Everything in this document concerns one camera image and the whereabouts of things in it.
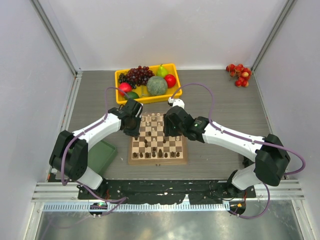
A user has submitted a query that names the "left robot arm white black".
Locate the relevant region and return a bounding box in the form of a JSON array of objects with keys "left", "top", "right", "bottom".
[{"left": 49, "top": 98, "right": 143, "bottom": 200}]

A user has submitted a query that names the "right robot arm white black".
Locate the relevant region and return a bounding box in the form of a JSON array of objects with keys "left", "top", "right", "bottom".
[{"left": 163, "top": 105, "right": 290, "bottom": 197}]

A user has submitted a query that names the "wooden chess board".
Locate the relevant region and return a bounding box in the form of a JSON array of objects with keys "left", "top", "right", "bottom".
[{"left": 128, "top": 112, "right": 188, "bottom": 166}]

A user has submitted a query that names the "green lime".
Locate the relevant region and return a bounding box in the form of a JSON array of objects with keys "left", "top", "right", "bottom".
[{"left": 124, "top": 91, "right": 140, "bottom": 100}]

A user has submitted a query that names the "yellow plastic fruit tray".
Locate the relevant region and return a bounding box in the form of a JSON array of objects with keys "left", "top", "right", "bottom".
[{"left": 114, "top": 63, "right": 183, "bottom": 105}]

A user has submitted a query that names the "red apple left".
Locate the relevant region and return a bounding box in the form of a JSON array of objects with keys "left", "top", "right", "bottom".
[{"left": 118, "top": 82, "right": 132, "bottom": 96}]

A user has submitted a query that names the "red apple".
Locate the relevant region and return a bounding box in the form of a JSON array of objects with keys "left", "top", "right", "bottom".
[
  {"left": 118, "top": 82, "right": 132, "bottom": 96},
  {"left": 164, "top": 74, "right": 177, "bottom": 88}
]

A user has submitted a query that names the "black grape bunch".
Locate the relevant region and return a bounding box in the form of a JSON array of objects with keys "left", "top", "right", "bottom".
[{"left": 118, "top": 73, "right": 136, "bottom": 89}]

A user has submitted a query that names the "green melon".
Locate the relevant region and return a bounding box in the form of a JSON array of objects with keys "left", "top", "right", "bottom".
[{"left": 146, "top": 76, "right": 168, "bottom": 96}]

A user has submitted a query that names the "red grape bunch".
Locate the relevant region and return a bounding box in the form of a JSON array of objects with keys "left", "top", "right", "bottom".
[{"left": 125, "top": 66, "right": 155, "bottom": 87}]

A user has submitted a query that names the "red apple right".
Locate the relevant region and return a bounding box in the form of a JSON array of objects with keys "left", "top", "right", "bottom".
[{"left": 164, "top": 74, "right": 177, "bottom": 88}]

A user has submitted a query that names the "green pear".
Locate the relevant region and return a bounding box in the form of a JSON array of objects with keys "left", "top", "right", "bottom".
[{"left": 156, "top": 64, "right": 169, "bottom": 78}]

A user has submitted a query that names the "green plastic tray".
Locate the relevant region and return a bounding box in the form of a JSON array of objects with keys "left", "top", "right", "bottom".
[{"left": 87, "top": 140, "right": 118, "bottom": 176}]

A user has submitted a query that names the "black plastic bin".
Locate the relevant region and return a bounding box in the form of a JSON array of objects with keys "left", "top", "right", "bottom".
[{"left": 242, "top": 156, "right": 254, "bottom": 168}]

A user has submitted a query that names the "red cherry cluster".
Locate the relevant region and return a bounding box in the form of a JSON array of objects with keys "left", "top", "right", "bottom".
[{"left": 225, "top": 63, "right": 252, "bottom": 88}]

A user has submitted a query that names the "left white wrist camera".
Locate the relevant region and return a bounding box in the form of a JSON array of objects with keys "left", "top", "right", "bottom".
[{"left": 136, "top": 103, "right": 143, "bottom": 118}]

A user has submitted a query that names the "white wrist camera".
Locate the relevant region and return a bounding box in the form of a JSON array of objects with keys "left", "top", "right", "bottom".
[
  {"left": 136, "top": 103, "right": 143, "bottom": 118},
  {"left": 167, "top": 97, "right": 185, "bottom": 109}
]

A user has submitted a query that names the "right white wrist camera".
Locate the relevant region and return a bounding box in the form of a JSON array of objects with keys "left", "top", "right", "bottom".
[{"left": 167, "top": 97, "right": 185, "bottom": 109}]

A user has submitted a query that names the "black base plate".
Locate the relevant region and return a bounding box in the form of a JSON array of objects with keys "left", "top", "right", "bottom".
[{"left": 93, "top": 179, "right": 256, "bottom": 205}]

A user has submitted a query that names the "white cable duct strip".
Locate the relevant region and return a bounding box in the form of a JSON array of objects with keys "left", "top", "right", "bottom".
[{"left": 42, "top": 201, "right": 230, "bottom": 212}]

